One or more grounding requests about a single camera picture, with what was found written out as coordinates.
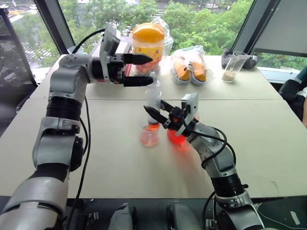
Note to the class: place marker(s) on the small yellow white shoe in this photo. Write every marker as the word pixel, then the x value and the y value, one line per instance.
pixel 183 70
pixel 199 72

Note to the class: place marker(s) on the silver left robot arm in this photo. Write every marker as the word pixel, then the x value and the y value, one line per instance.
pixel 57 148

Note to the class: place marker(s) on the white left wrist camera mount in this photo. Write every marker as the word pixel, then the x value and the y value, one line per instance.
pixel 109 44

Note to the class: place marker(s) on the clear bag holding shoes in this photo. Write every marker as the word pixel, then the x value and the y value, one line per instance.
pixel 192 62

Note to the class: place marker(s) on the small clear cup red liquid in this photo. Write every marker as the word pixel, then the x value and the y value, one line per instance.
pixel 176 139
pixel 149 137

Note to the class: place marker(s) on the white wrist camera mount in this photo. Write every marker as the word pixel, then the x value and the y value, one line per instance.
pixel 109 44
pixel 191 103

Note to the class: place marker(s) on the dark grey cloth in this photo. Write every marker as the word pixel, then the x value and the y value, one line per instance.
pixel 250 61

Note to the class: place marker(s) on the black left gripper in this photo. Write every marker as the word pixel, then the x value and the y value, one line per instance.
pixel 116 72

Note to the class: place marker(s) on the tall glass with grains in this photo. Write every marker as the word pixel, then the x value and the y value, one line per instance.
pixel 231 69

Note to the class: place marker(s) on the clear jar with yellow lid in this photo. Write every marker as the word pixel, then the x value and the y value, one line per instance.
pixel 147 40

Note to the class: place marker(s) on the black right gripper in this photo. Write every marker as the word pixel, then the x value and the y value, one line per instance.
pixel 175 119

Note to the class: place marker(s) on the dark grey rounded shape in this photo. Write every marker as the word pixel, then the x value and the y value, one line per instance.
pixel 122 216

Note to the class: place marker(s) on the crumpled clear plastic bag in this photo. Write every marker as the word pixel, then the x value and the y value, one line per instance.
pixel 166 33

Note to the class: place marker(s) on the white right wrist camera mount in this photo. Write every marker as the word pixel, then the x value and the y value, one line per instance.
pixel 191 103

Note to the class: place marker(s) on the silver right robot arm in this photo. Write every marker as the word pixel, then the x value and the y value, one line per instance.
pixel 218 155

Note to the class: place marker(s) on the white paper tag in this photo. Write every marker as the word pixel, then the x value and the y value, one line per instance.
pixel 295 218

